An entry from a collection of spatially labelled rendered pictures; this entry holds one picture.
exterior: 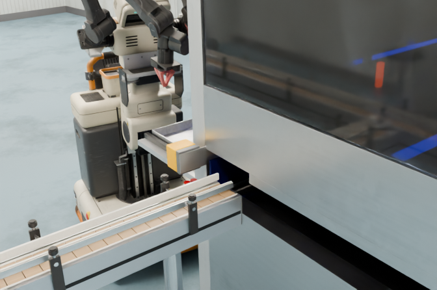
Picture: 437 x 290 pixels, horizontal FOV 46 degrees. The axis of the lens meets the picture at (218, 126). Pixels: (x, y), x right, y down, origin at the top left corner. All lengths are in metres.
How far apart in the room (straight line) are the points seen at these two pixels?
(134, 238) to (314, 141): 0.48
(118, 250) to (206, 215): 0.25
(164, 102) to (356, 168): 1.44
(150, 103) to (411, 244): 1.55
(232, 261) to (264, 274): 0.15
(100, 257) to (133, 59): 1.18
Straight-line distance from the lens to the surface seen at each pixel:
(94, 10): 2.05
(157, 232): 1.29
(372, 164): 1.05
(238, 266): 1.56
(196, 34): 1.41
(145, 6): 1.74
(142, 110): 2.35
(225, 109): 1.36
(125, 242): 1.26
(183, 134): 1.93
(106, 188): 2.74
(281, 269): 1.39
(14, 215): 3.36
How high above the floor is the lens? 1.64
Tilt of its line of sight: 22 degrees down
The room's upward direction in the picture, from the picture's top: 1 degrees counter-clockwise
